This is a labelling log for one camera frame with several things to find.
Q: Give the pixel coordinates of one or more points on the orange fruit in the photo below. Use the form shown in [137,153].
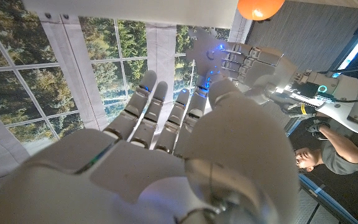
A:
[259,7]

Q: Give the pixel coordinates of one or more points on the tan puzzle piece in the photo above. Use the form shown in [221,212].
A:
[200,46]

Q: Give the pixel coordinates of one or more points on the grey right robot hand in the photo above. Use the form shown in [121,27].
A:
[154,174]

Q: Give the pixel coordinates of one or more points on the printed window backdrop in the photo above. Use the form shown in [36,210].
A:
[20,40]

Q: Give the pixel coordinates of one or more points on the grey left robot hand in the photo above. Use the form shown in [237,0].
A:
[259,68]

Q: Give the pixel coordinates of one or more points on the person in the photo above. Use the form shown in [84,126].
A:
[337,155]

